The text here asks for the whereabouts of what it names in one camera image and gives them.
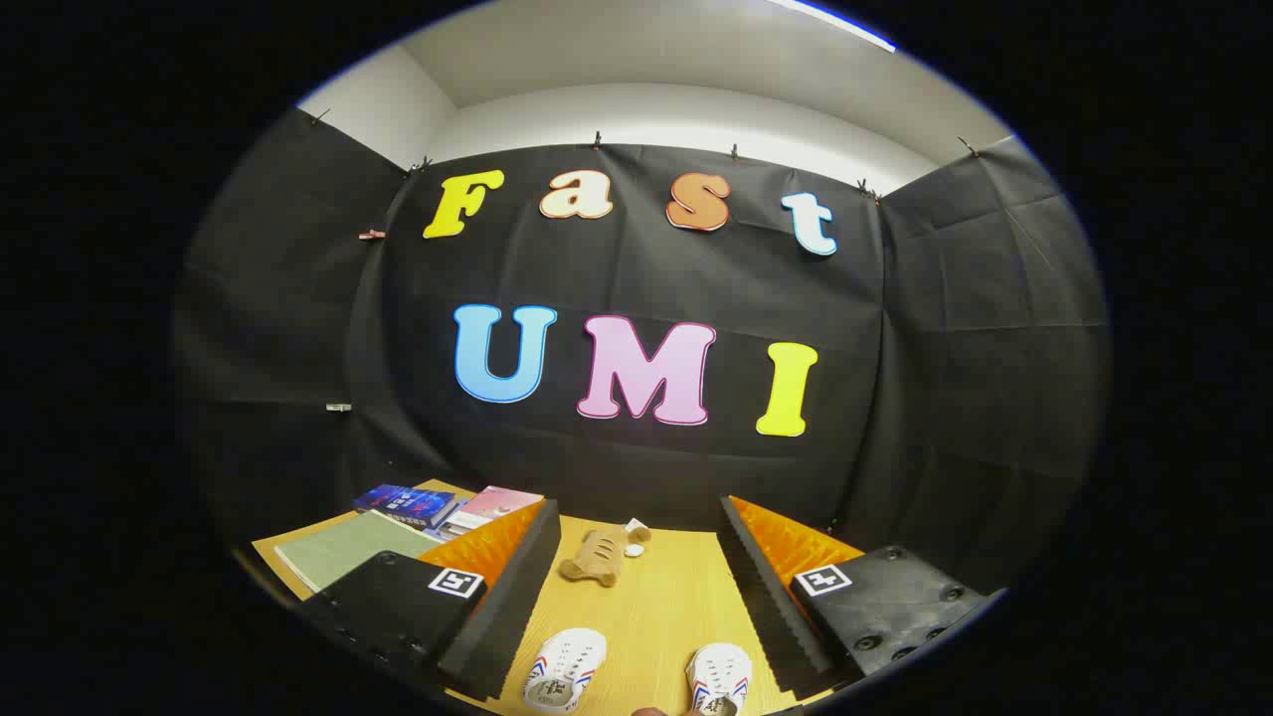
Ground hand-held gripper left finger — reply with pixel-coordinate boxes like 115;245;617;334
298;497;563;702

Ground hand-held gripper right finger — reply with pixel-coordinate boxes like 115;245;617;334
716;494;1000;702

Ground white striped canvas shoe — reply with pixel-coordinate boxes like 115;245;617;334
686;641;754;716
522;626;608;715

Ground green fabric storage box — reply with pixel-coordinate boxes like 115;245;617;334
273;509;444;596

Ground white paperback book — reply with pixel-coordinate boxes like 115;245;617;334
428;510;493;543

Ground brown plush toy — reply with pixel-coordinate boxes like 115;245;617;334
557;519;654;588

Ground dark blue cover book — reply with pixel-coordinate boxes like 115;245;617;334
353;484;458;530

